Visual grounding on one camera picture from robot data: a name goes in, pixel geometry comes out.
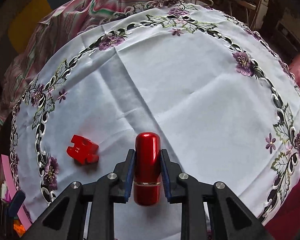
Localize red lipstick tube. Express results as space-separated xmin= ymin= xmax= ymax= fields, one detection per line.
xmin=134 ymin=132 xmax=161 ymax=206

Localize white embroidered floral tablecloth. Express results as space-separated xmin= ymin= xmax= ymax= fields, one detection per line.
xmin=10 ymin=0 xmax=300 ymax=239

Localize pink striped bedsheet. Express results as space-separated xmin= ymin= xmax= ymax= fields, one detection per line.
xmin=0 ymin=0 xmax=166 ymax=130

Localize red puzzle piece block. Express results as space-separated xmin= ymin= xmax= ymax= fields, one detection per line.
xmin=66 ymin=134 xmax=99 ymax=165

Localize pink cardboard box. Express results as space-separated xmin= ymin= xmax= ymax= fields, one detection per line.
xmin=1 ymin=155 xmax=32 ymax=230

